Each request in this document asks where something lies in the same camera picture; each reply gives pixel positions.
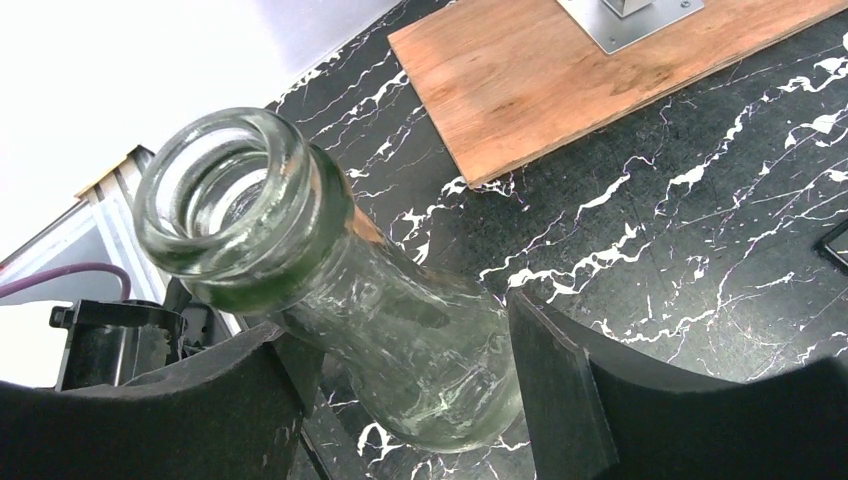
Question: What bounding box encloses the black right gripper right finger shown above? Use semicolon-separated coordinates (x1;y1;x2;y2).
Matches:
507;290;847;479

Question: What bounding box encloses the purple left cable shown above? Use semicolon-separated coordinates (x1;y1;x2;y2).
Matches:
0;262;132;303

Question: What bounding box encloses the wooden board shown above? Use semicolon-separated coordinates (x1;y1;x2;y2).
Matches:
389;1;847;187

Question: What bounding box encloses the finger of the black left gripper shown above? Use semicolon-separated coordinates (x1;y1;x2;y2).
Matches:
814;220;848;275

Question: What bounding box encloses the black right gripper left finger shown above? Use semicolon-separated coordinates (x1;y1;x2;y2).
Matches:
1;323;324;479

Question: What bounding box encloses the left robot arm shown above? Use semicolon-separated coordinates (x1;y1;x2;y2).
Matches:
50;282;847;403

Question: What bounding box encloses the clear glass bottle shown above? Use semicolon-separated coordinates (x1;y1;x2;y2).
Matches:
133;107;522;453

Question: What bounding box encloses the silver metal mounting plate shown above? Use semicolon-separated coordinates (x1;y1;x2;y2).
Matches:
558;0;704;55

